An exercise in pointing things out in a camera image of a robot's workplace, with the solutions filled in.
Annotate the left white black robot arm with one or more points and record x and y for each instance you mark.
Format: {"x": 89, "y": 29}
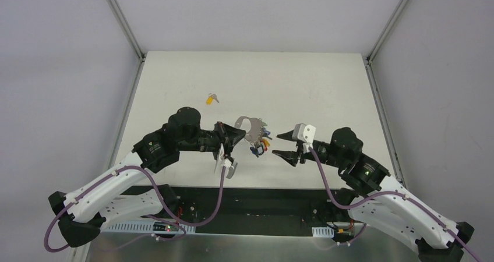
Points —
{"x": 128, "y": 189}

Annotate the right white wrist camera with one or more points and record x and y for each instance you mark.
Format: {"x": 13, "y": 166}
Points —
{"x": 303, "y": 132}

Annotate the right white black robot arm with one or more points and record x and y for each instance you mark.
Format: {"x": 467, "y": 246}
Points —
{"x": 370, "y": 194}

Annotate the white cable duct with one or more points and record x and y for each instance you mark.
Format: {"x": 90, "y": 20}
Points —
{"x": 322, "y": 232}
{"x": 157, "y": 227}

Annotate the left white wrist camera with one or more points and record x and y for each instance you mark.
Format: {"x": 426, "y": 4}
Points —
{"x": 224, "y": 161}

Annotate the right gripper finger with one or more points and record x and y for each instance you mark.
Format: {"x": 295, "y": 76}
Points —
{"x": 290, "y": 157}
{"x": 289, "y": 136}

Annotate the left white cable duct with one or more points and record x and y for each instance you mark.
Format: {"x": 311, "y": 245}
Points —
{"x": 157, "y": 227}

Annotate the right aluminium frame post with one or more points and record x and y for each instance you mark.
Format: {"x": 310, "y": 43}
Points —
{"x": 386, "y": 32}

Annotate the metal keyring with coloured keys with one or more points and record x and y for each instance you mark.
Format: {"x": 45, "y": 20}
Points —
{"x": 257, "y": 136}

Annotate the right white cable duct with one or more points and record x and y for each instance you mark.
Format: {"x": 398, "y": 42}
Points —
{"x": 322, "y": 232}

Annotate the yellow tagged loose key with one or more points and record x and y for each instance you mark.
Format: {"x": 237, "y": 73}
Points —
{"x": 212, "y": 98}

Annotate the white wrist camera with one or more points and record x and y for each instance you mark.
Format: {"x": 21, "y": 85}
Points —
{"x": 224, "y": 161}
{"x": 303, "y": 132}

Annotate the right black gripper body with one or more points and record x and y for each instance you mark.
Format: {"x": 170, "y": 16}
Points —
{"x": 302, "y": 148}

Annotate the left aluminium frame post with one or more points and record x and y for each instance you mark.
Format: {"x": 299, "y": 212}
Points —
{"x": 126, "y": 29}

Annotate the aluminium frame post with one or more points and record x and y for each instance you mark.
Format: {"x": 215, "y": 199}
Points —
{"x": 126, "y": 29}
{"x": 386, "y": 32}

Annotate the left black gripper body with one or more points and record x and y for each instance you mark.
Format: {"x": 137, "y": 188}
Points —
{"x": 222, "y": 137}

